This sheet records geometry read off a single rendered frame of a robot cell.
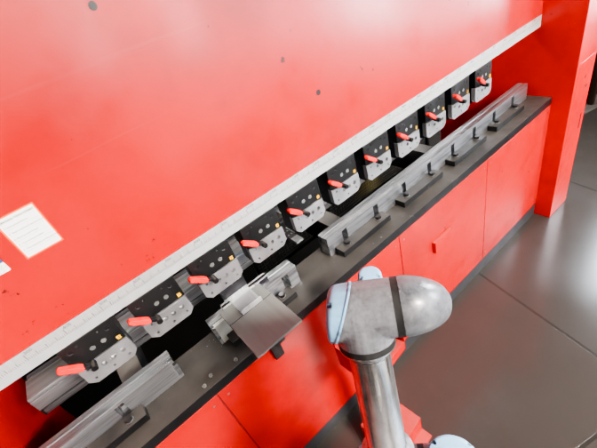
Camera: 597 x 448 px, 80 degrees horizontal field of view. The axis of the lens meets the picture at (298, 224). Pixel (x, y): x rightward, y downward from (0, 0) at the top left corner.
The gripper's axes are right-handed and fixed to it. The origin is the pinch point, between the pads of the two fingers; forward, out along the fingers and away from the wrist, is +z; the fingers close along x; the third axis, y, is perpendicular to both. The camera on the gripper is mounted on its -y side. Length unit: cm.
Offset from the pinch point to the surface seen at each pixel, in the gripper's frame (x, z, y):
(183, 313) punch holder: 47, -36, 41
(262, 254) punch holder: 15, -36, 38
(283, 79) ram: -15, -87, 40
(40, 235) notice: 62, -80, 47
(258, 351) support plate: 38.1, -25.6, 16.9
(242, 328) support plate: 36, -25, 28
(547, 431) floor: -37, 69, -57
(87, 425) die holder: 87, -20, 45
